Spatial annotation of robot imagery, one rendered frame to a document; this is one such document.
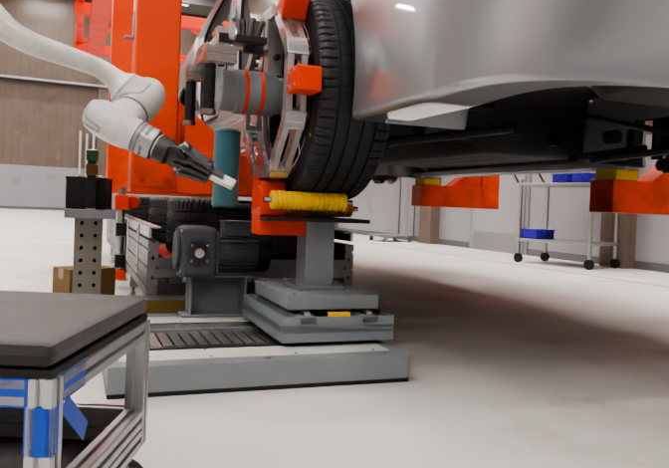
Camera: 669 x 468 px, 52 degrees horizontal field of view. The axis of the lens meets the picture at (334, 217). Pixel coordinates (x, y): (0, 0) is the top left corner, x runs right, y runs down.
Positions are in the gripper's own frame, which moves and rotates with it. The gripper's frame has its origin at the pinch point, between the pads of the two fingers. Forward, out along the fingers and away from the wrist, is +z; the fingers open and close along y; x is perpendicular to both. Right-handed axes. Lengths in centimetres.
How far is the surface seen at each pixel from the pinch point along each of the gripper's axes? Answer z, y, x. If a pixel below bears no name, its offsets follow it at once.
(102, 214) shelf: -37, -59, 12
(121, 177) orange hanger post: -83, -206, 141
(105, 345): 6, 56, -84
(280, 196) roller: 15.9, -11.4, 14.2
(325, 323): 45, -25, -11
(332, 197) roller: 30.4, -10.6, 23.0
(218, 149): -9.5, -22.1, 29.8
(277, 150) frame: 9.0, -0.1, 19.9
